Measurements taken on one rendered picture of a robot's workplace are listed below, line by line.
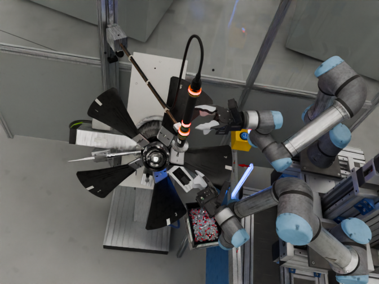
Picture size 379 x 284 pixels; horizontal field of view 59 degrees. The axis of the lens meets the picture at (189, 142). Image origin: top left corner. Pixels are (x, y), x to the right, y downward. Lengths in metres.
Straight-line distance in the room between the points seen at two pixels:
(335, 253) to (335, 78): 0.67
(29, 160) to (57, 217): 0.55
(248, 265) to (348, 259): 1.09
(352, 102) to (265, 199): 0.50
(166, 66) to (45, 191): 1.54
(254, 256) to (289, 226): 1.35
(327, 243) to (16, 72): 2.00
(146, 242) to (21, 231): 0.88
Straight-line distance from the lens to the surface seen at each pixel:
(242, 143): 1.80
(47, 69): 2.30
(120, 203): 2.59
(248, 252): 2.46
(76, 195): 2.73
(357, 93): 1.44
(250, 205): 1.42
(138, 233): 2.51
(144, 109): 1.68
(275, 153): 1.39
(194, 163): 1.50
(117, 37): 1.67
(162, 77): 1.65
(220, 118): 1.28
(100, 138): 1.62
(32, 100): 2.59
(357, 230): 1.56
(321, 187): 1.98
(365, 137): 3.84
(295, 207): 1.18
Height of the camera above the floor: 2.46
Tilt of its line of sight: 55 degrees down
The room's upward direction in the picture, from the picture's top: 17 degrees clockwise
